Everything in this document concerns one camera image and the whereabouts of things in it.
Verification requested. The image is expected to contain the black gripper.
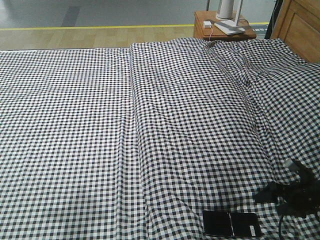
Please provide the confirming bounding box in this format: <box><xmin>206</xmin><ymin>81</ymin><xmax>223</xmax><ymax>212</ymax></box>
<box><xmin>253</xmin><ymin>173</ymin><xmax>320</xmax><ymax>217</ymax></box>

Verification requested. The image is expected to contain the black smartphone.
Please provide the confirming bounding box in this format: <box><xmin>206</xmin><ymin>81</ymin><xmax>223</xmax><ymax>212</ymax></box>
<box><xmin>202</xmin><ymin>210</ymin><xmax>263</xmax><ymax>238</ymax></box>

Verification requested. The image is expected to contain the black white checkered bedsheet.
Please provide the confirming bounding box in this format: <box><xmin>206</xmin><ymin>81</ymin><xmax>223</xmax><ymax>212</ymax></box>
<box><xmin>0</xmin><ymin>38</ymin><xmax>320</xmax><ymax>240</ymax></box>

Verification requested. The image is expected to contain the wooden headboard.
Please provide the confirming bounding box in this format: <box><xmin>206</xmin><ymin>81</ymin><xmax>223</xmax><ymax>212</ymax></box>
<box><xmin>270</xmin><ymin>0</ymin><xmax>320</xmax><ymax>63</ymax></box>

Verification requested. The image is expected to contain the wooden nightstand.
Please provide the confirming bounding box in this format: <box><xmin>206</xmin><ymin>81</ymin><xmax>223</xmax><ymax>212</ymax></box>
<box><xmin>193</xmin><ymin>10</ymin><xmax>257</xmax><ymax>42</ymax></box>

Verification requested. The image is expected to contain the white charger adapter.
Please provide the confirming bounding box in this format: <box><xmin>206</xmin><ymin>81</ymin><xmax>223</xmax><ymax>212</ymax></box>
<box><xmin>203</xmin><ymin>21</ymin><xmax>212</xmax><ymax>29</ymax></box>

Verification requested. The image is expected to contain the white cylindrical appliance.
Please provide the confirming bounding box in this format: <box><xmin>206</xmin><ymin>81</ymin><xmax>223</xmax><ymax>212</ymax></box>
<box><xmin>215</xmin><ymin>0</ymin><xmax>234</xmax><ymax>21</ymax></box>

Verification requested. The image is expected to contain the black camera cable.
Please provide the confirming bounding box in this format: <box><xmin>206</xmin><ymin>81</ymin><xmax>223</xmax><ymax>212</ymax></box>
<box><xmin>276</xmin><ymin>212</ymin><xmax>286</xmax><ymax>240</ymax></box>

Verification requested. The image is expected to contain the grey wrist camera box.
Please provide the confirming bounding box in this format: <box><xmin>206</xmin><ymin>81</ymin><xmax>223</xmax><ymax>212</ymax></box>
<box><xmin>284</xmin><ymin>159</ymin><xmax>304</xmax><ymax>175</ymax></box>

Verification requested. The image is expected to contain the white charger cable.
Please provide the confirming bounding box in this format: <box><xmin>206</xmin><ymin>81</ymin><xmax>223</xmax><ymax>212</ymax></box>
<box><xmin>208</xmin><ymin>20</ymin><xmax>219</xmax><ymax>42</ymax></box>

